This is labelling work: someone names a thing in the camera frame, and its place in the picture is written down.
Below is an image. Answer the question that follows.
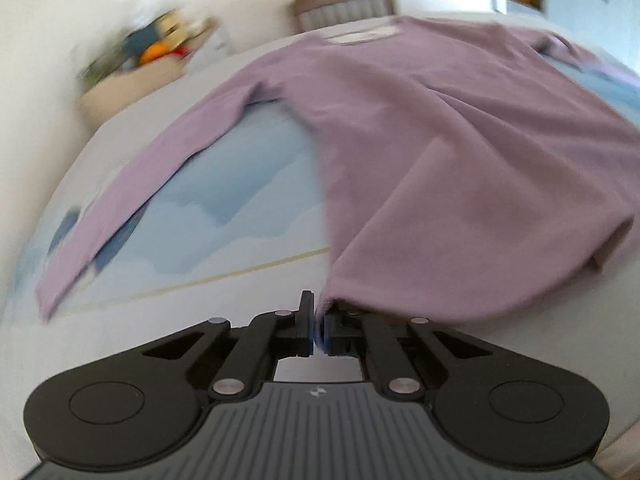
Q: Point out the light wooden board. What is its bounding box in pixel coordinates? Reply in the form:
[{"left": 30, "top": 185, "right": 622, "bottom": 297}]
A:
[{"left": 77, "top": 65, "right": 193, "bottom": 128}]

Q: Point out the orange fruit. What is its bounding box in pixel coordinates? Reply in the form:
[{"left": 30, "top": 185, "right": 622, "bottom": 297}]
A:
[{"left": 139, "top": 42, "right": 167, "bottom": 65}]

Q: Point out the purple long-sleeved shirt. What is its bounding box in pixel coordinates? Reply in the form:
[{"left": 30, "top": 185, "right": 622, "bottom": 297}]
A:
[{"left": 35, "top": 15, "right": 640, "bottom": 326}]

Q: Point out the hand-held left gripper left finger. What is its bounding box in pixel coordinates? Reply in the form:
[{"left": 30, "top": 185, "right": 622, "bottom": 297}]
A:
[{"left": 142, "top": 290, "right": 316, "bottom": 402}]

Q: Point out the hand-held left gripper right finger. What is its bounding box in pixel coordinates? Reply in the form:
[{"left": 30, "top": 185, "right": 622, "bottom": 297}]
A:
[{"left": 320, "top": 309, "right": 501, "bottom": 402}]

